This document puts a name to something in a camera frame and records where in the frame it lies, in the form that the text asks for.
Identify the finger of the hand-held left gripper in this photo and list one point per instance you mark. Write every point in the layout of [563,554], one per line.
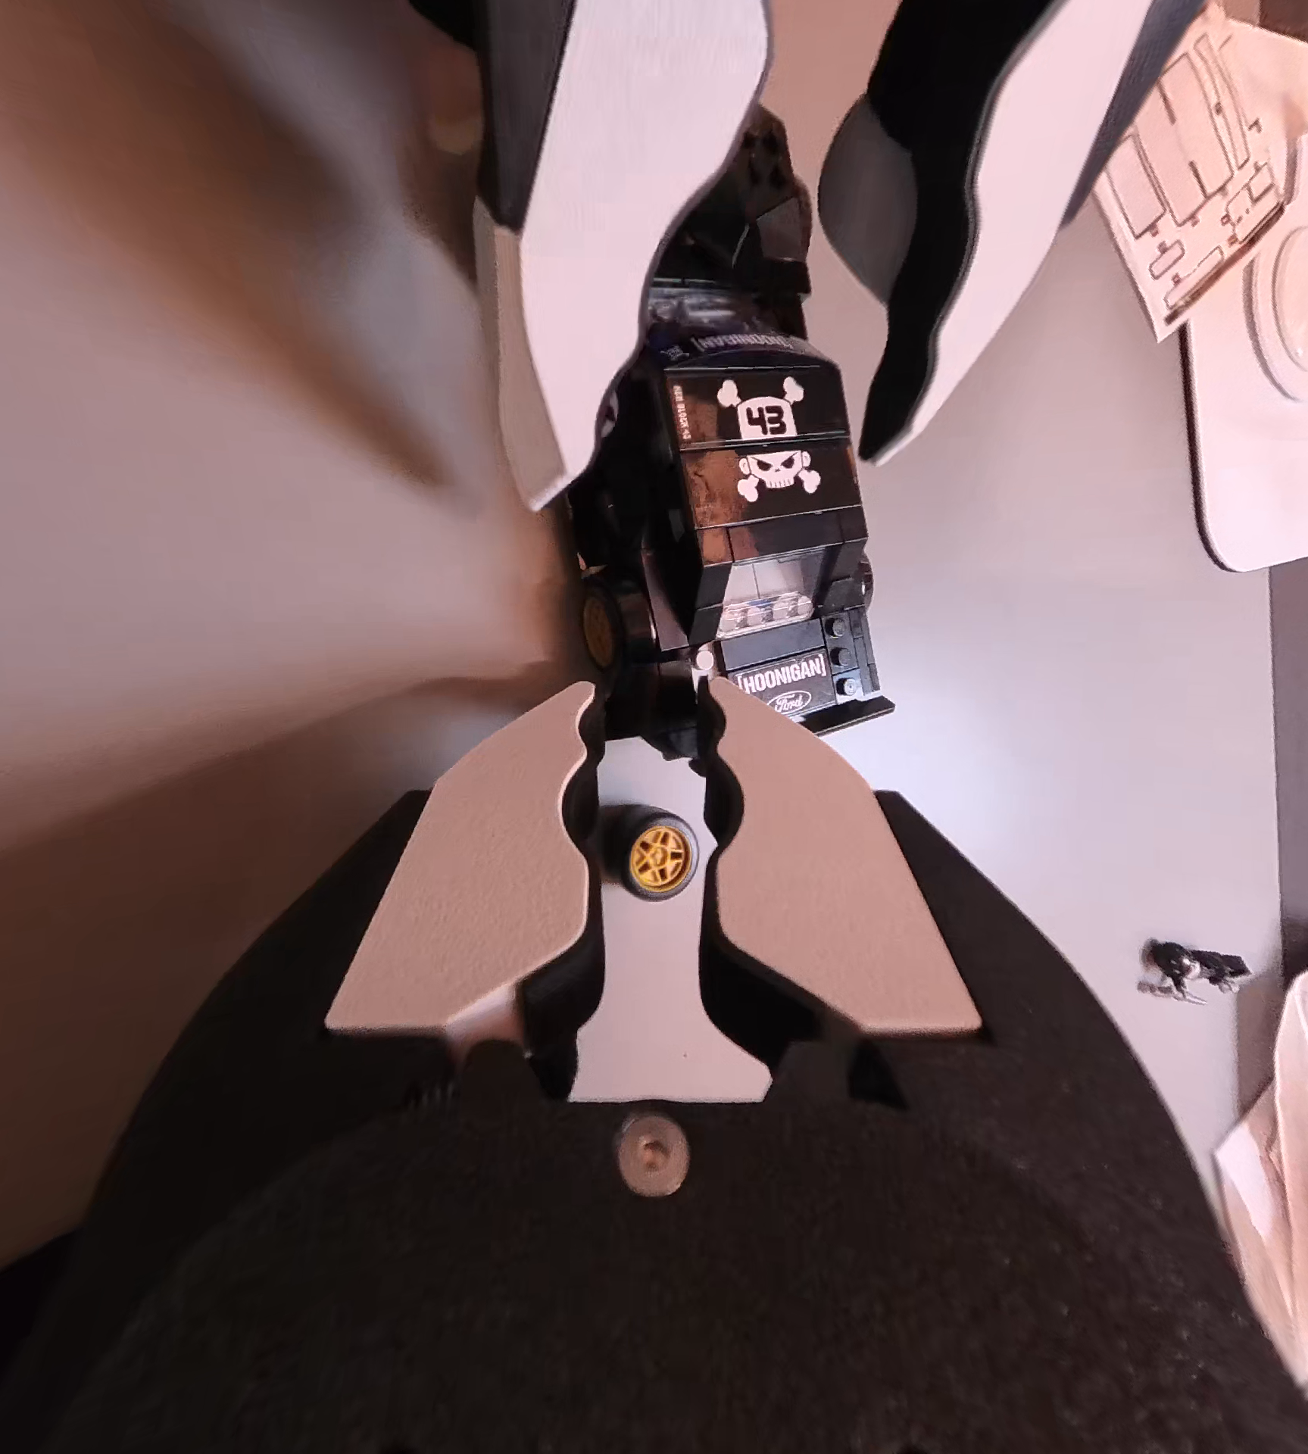
[1051,137]
[632,160]

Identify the black lego wheel gold hub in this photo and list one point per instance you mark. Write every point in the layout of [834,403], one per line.
[601,619]
[659,853]

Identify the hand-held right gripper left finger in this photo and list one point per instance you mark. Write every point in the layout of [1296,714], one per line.
[473,910]

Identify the small black lego piece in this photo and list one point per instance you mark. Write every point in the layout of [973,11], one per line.
[1192,971]

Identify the white sticker sheet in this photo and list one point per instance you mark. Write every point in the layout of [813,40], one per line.
[1188,182]

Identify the white booklet stand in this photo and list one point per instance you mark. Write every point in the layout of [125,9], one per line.
[1291,432]

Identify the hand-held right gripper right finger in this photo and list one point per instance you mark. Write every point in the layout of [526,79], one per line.
[836,910]

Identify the black lego car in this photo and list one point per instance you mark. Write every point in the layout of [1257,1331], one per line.
[767,454]

